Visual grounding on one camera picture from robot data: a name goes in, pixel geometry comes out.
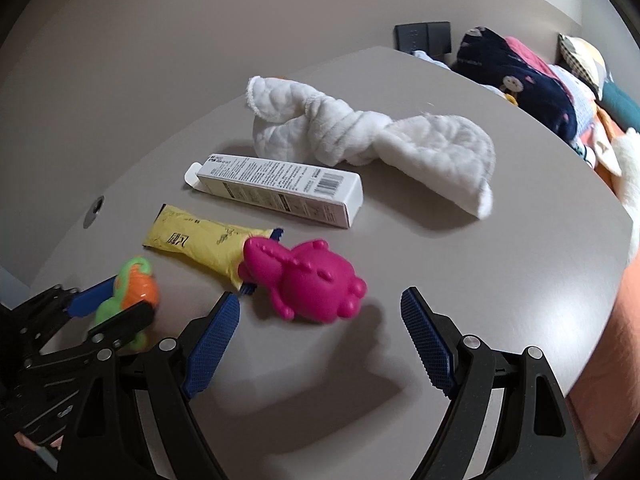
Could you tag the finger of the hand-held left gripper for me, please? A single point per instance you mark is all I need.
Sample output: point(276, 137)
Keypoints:
point(125, 317)
point(90, 300)

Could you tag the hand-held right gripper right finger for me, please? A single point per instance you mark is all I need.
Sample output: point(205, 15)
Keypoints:
point(430, 345)

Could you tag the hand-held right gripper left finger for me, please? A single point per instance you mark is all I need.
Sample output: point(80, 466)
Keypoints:
point(215, 345)

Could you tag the green and orange turtle toy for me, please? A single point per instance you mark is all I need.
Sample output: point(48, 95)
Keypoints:
point(140, 290)

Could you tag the yellow snack packet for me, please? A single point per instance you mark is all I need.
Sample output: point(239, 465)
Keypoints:
point(200, 240)

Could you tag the magenta bear toy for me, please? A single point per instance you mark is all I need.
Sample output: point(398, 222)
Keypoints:
point(300, 275)

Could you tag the white carton box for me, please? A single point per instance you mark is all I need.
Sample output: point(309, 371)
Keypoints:
point(280, 185)

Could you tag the white quilted towel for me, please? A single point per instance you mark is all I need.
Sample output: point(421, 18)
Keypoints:
point(350, 130)

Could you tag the metal table grommet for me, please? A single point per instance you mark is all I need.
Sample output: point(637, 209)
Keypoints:
point(92, 212)

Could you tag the bed with orange sheet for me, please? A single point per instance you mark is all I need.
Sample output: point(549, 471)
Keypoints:
point(615, 360)

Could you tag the lavender knit blanket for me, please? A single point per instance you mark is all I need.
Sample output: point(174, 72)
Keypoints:
point(582, 105)

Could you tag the navy printed blanket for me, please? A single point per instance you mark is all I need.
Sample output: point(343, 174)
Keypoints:
point(500, 65)

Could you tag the pink cloth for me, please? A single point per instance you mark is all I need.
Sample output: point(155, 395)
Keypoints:
point(530, 52)

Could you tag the teal pillow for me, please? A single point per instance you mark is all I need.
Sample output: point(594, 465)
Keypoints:
point(625, 105)

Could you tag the checked pillow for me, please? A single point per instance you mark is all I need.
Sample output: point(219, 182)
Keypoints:
point(585, 60)

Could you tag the dark wall socket panel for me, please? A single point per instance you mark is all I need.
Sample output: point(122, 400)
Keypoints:
point(422, 36)

